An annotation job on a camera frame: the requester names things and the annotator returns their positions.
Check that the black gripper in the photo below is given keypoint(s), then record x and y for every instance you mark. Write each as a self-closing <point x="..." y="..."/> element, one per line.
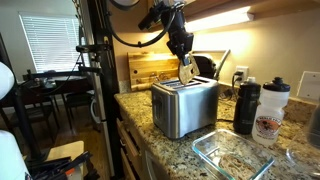
<point x="180" y="41"/>

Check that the brown bread slice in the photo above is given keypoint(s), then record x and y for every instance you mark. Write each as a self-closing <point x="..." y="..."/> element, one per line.
<point x="188" y="74"/>

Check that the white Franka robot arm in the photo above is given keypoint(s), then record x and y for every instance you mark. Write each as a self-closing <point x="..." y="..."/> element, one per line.
<point x="176" y="20"/>

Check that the stainless steel two-slot toaster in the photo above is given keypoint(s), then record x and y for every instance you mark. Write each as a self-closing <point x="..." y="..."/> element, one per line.
<point x="186" y="106"/>

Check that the rectangular glass bowl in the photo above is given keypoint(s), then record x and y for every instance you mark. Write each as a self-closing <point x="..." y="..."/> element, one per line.
<point x="213" y="146"/>

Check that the black panini grill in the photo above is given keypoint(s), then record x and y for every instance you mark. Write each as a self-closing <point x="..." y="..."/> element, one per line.
<point x="205" y="65"/>

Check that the wooden cutting board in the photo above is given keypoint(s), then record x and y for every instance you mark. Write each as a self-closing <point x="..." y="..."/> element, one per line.
<point x="146" y="70"/>

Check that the under-cabinet light strip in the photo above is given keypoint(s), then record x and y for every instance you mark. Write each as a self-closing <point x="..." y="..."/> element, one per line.
<point x="220" y="19"/>

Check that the black water bottle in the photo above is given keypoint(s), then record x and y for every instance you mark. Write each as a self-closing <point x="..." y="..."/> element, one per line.
<point x="246" y="106"/>

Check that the black vertical stand pole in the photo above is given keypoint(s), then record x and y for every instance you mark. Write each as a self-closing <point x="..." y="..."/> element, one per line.
<point x="105" y="83"/>

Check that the wooden upper cabinet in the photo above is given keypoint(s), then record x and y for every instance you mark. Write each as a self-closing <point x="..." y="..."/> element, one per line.
<point x="266" y="4"/>

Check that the white bottle with black cap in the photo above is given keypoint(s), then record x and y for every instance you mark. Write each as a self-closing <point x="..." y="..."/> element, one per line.
<point x="270" y="116"/>

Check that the wooden drawer cabinet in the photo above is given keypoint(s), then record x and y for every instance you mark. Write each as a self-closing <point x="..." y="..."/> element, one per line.
<point x="131" y="146"/>

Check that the dark wooden chair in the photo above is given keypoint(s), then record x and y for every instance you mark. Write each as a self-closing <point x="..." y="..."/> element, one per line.
<point x="78" y="100"/>
<point x="38" y="113"/>

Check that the window with white blinds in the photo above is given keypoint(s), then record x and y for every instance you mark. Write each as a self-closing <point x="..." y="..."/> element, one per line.
<point x="50" y="43"/>

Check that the dark dining table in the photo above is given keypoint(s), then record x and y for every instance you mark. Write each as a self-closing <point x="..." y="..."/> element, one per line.
<point x="50" y="87"/>

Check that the dark grey bottle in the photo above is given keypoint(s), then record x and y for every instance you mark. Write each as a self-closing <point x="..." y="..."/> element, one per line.
<point x="314" y="126"/>

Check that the clear glass vessel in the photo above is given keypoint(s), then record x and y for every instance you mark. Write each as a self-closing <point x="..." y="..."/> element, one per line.
<point x="301" y="156"/>

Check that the light wooden stool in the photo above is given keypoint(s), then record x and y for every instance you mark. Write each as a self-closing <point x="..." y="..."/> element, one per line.
<point x="65" y="149"/>

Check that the pile of black tools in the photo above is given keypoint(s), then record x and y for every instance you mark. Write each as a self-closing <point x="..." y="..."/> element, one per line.
<point x="56" y="166"/>

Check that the black slanted tripod leg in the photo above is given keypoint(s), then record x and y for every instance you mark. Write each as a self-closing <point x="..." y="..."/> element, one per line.
<point x="18" y="110"/>

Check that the white rounded object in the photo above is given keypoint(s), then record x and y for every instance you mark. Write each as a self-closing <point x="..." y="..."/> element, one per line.
<point x="5" y="80"/>
<point x="11" y="156"/>

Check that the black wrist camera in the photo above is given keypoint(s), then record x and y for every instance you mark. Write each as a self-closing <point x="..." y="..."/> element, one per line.
<point x="151" y="16"/>

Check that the white wall outlet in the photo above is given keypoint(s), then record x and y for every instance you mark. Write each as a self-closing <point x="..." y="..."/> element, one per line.
<point x="246" y="70"/>

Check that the white wall switch plate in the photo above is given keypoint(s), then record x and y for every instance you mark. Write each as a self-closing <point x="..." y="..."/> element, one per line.
<point x="310" y="86"/>

